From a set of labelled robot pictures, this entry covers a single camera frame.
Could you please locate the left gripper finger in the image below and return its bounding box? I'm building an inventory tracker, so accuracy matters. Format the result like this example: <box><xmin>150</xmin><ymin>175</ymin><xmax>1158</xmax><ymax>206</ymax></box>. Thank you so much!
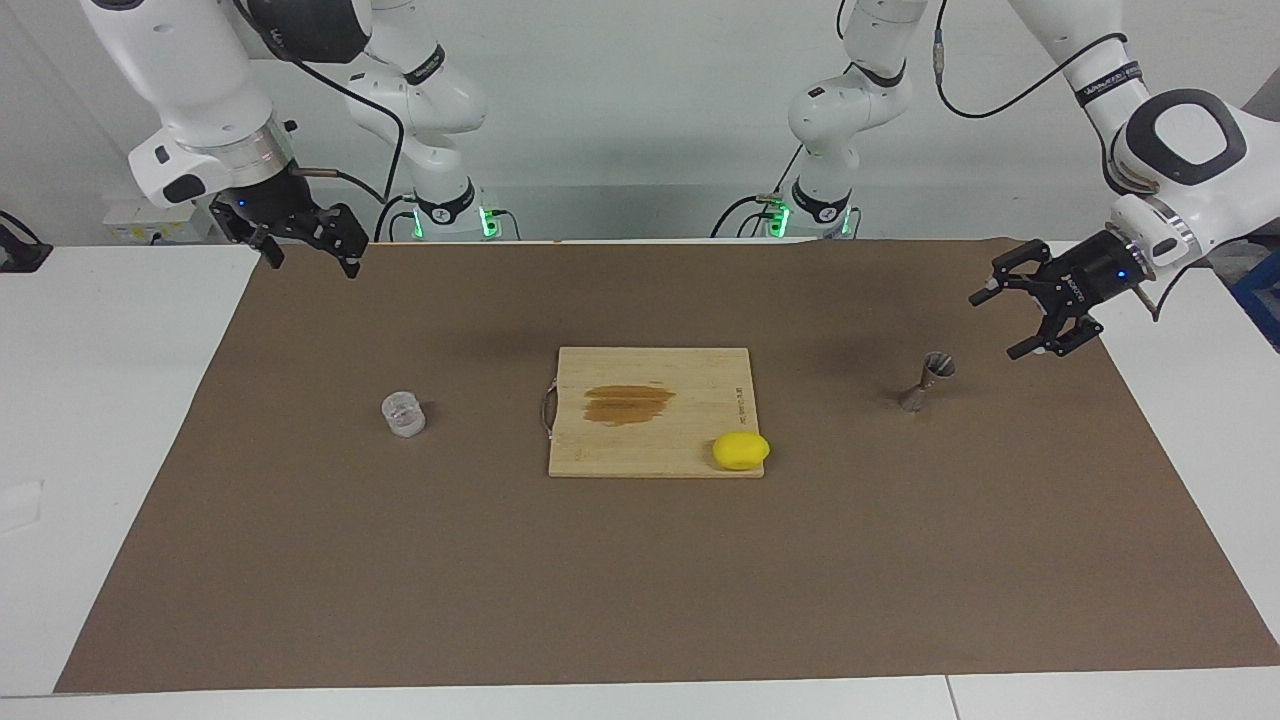
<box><xmin>967</xmin><ymin>239</ymin><xmax>1054</xmax><ymax>305</ymax></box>
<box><xmin>1004</xmin><ymin>304</ymin><xmax>1105</xmax><ymax>362</ymax></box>

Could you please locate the steel jigger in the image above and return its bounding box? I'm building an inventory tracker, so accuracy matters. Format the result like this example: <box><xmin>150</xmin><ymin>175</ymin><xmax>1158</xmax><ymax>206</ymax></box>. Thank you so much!
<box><xmin>898</xmin><ymin>351</ymin><xmax>957</xmax><ymax>414</ymax></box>

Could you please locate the clear glass cup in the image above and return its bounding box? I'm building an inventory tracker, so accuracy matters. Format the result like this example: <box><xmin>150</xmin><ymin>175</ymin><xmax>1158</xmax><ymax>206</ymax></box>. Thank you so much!
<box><xmin>381</xmin><ymin>391</ymin><xmax>427</xmax><ymax>439</ymax></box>

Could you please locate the white socket box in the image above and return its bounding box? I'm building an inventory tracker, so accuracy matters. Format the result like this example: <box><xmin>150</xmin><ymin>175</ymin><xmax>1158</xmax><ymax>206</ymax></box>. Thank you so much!
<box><xmin>103</xmin><ymin>198</ymin><xmax>216</xmax><ymax>244</ymax></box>

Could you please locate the black table clamp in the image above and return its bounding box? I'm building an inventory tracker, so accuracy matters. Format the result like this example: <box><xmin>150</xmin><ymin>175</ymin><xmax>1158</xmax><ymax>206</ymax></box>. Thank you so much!
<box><xmin>0</xmin><ymin>210</ymin><xmax>53</xmax><ymax>273</ymax></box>

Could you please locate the yellow lemon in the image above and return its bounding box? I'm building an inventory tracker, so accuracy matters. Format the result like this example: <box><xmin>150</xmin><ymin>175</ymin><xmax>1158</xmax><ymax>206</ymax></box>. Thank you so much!
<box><xmin>712</xmin><ymin>431</ymin><xmax>772</xmax><ymax>472</ymax></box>

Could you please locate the white paper sticker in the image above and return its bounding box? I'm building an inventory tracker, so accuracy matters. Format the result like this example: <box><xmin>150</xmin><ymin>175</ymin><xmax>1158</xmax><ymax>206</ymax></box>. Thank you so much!
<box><xmin>0</xmin><ymin>479</ymin><xmax>46</xmax><ymax>534</ymax></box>

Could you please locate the wooden cutting board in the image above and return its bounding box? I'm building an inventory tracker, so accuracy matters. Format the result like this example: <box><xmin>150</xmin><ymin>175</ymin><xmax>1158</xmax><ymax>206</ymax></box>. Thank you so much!
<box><xmin>541</xmin><ymin>346</ymin><xmax>766</xmax><ymax>479</ymax></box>

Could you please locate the brown table mat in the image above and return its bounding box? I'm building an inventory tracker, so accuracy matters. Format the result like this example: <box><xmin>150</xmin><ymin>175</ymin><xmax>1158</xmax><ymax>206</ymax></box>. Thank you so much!
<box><xmin>55</xmin><ymin>238</ymin><xmax>1280</xmax><ymax>694</ymax></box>

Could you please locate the black base cable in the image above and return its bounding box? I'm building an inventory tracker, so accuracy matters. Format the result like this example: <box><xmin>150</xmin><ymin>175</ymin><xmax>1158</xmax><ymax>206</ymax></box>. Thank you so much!
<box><xmin>374</xmin><ymin>195</ymin><xmax>419</xmax><ymax>243</ymax></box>
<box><xmin>710</xmin><ymin>150</ymin><xmax>806</xmax><ymax>239</ymax></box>

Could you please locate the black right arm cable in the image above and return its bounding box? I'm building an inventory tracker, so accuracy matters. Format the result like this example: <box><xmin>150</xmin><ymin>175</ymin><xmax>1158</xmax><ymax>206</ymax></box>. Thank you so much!
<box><xmin>232</xmin><ymin>0</ymin><xmax>406</xmax><ymax>206</ymax></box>

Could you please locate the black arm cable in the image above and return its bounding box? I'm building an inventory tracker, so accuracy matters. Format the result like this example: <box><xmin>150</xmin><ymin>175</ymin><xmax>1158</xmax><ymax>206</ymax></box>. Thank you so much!
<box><xmin>930</xmin><ymin>0</ymin><xmax>1280</xmax><ymax>321</ymax></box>
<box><xmin>232</xmin><ymin>0</ymin><xmax>406</xmax><ymax>206</ymax></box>

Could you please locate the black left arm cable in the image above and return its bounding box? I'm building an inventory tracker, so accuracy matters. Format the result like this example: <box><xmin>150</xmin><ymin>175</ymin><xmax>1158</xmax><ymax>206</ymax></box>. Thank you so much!
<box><xmin>930</xmin><ymin>0</ymin><xmax>1280</xmax><ymax>321</ymax></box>

